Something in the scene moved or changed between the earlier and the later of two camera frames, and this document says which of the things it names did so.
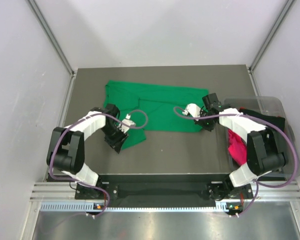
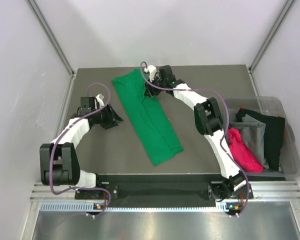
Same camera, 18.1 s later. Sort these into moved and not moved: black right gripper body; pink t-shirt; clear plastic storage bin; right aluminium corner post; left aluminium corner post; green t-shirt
Moved: green t-shirt; black right gripper body
Not moved: left aluminium corner post; right aluminium corner post; pink t-shirt; clear plastic storage bin
